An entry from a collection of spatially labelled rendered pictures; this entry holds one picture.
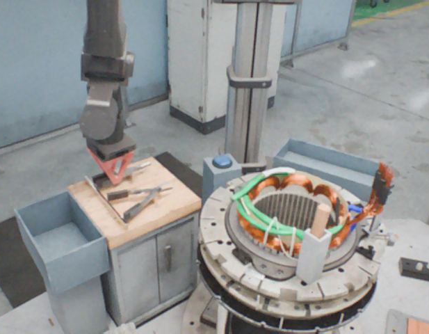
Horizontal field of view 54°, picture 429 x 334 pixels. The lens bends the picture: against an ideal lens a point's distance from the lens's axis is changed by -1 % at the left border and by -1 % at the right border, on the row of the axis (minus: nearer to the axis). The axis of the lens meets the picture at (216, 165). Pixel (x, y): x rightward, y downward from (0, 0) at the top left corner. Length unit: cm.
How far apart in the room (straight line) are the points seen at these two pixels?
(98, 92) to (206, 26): 220
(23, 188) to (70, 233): 192
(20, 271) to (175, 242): 146
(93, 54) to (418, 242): 99
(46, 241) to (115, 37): 44
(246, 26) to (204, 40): 186
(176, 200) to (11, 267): 156
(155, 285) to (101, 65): 47
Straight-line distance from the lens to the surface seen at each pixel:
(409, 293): 117
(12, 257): 236
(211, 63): 296
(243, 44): 108
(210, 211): 77
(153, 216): 81
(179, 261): 94
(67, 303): 88
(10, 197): 277
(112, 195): 83
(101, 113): 70
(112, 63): 74
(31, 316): 107
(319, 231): 61
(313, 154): 108
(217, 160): 100
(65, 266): 78
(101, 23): 67
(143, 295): 94
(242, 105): 113
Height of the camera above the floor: 159
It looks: 34 degrees down
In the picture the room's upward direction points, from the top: 3 degrees clockwise
